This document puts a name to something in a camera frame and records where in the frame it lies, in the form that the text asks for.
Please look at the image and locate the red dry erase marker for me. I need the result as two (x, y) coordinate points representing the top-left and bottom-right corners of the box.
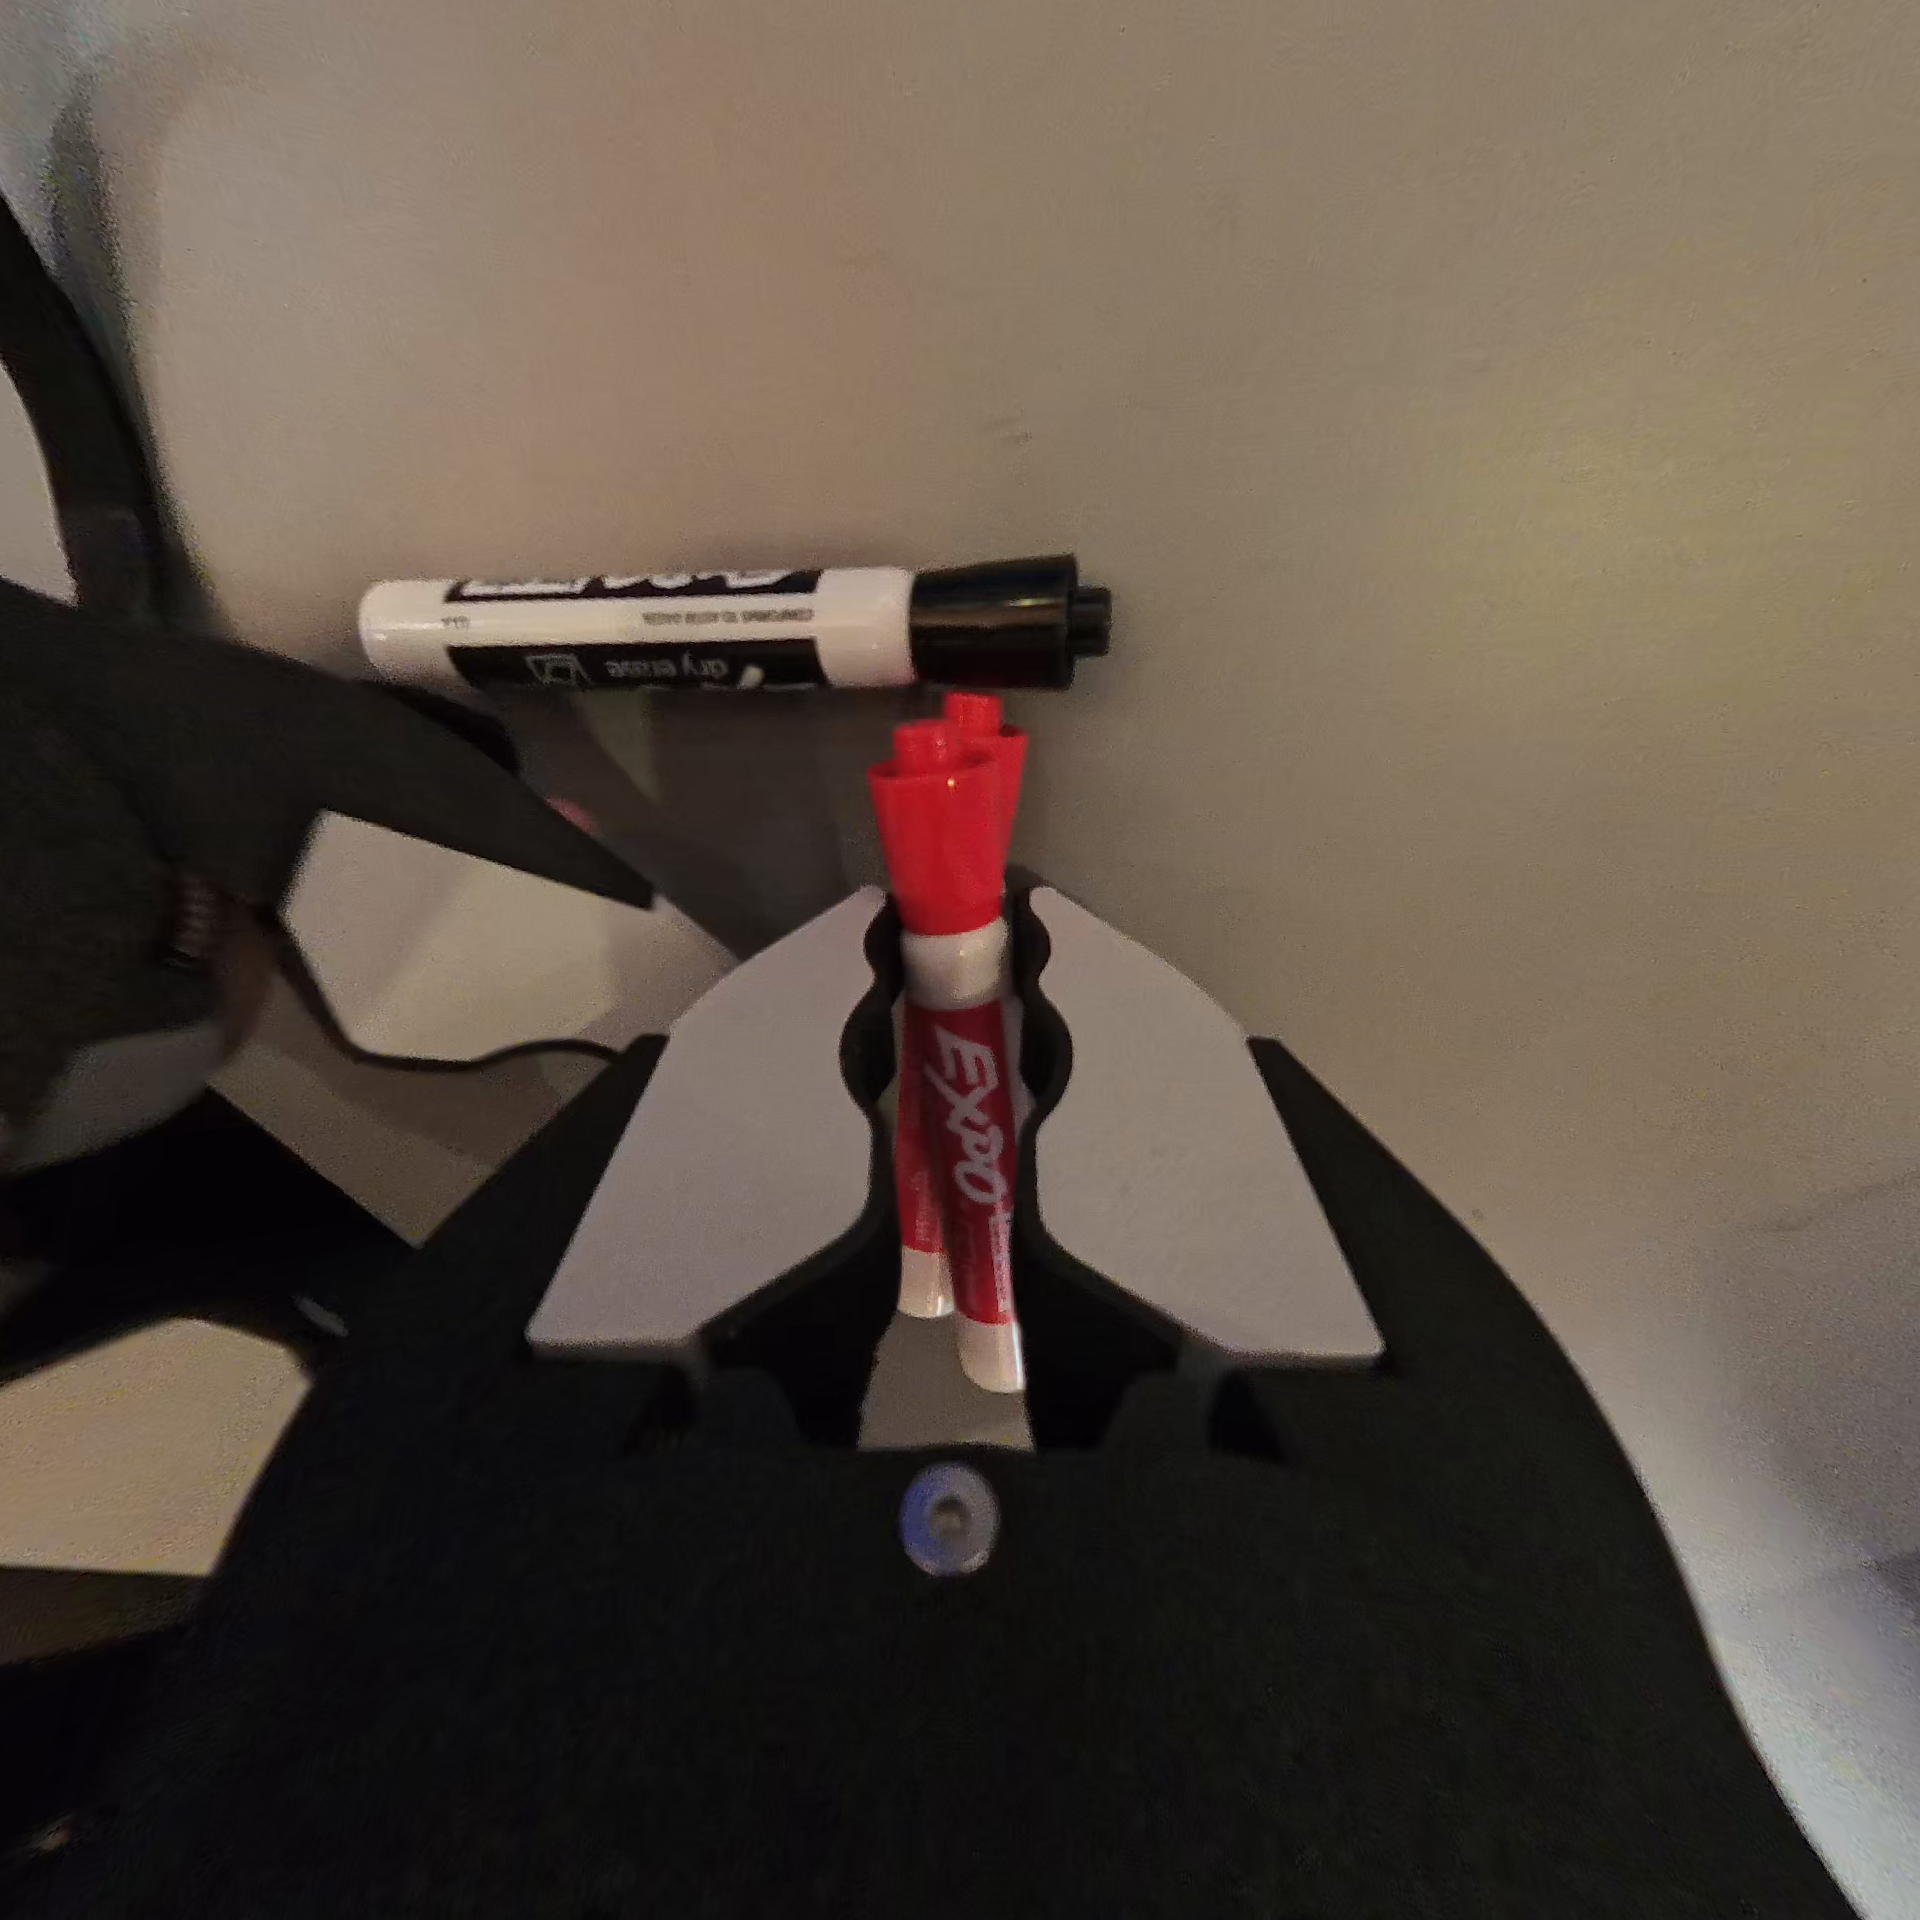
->
(895, 690), (1038, 1322)
(866, 725), (1032, 1397)

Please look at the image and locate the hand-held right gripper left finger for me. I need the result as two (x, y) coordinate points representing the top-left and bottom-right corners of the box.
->
(525, 883), (894, 1367)

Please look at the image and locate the black dry erase marker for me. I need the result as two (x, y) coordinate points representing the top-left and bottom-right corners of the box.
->
(355, 552), (1114, 698)

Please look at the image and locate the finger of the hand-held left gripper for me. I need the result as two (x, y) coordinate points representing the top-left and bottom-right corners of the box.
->
(277, 817), (751, 1068)

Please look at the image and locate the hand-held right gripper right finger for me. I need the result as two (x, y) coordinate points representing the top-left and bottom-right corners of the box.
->
(1019, 883), (1385, 1367)

